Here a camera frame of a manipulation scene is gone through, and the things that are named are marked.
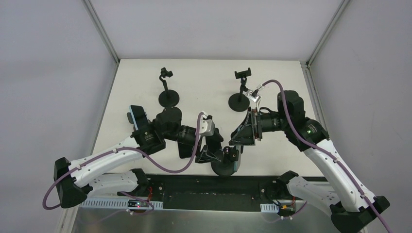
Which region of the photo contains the black phone stand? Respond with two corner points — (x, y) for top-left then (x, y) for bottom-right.
(158, 67), (180, 108)
(211, 148), (232, 177)
(228, 68), (252, 112)

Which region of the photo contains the black phone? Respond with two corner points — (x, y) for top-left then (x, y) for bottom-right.
(177, 142), (195, 159)

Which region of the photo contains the blue-cased phone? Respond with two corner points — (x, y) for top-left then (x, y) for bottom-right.
(223, 146), (243, 174)

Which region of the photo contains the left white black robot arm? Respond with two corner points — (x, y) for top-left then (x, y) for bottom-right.
(52, 105), (223, 208)

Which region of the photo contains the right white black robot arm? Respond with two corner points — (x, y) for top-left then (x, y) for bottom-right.
(229, 90), (390, 233)

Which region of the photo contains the light blue phone on wooden stand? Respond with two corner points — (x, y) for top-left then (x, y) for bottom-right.
(128, 105), (149, 131)

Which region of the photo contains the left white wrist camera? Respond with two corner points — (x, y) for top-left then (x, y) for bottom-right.
(199, 112), (215, 137)

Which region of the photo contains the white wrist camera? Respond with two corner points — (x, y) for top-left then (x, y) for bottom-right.
(199, 112), (215, 137)
(243, 90), (261, 103)

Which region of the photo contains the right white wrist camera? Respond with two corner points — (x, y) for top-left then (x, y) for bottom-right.
(243, 90), (261, 103)

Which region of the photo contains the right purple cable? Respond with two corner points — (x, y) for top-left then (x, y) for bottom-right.
(257, 79), (395, 233)

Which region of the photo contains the purple cable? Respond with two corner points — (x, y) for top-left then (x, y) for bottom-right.
(42, 112), (206, 216)
(257, 79), (395, 233)

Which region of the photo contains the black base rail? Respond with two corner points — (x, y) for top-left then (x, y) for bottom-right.
(129, 174), (292, 212)

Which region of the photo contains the right white cable duct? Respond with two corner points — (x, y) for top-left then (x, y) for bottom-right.
(260, 203), (279, 213)

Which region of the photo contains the white cable duct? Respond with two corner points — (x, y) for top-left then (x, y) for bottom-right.
(80, 198), (163, 210)
(260, 203), (279, 213)

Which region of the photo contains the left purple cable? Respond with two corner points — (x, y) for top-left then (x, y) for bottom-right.
(42, 112), (206, 216)

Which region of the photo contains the left white cable duct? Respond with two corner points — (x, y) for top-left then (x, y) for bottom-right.
(80, 198), (163, 210)

